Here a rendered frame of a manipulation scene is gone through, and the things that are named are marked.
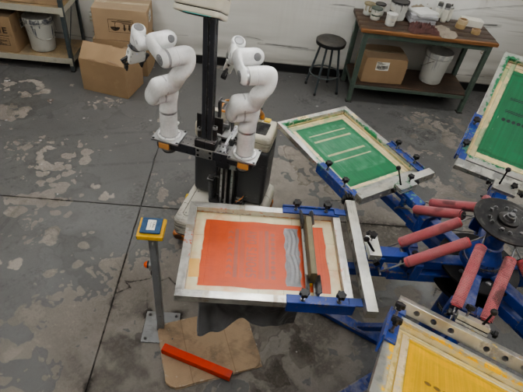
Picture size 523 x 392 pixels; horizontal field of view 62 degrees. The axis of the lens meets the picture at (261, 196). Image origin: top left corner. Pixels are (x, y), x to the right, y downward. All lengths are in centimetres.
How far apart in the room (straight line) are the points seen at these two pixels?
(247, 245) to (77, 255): 163
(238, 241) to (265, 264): 19
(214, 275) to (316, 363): 117
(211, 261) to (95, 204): 188
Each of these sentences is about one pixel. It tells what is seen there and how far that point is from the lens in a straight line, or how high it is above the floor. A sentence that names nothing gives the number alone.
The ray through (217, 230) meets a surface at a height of 95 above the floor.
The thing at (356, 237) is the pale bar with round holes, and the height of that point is 104.
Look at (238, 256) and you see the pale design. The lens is 212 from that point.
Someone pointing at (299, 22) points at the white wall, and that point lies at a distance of 555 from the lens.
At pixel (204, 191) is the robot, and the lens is 341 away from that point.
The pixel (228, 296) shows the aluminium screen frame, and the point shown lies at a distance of 194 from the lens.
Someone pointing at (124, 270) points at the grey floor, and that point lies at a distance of 330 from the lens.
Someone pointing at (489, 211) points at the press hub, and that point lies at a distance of 224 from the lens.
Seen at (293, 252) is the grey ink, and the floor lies 96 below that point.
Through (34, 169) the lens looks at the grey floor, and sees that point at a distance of 425.
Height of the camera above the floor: 260
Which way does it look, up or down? 43 degrees down
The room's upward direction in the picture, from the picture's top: 8 degrees clockwise
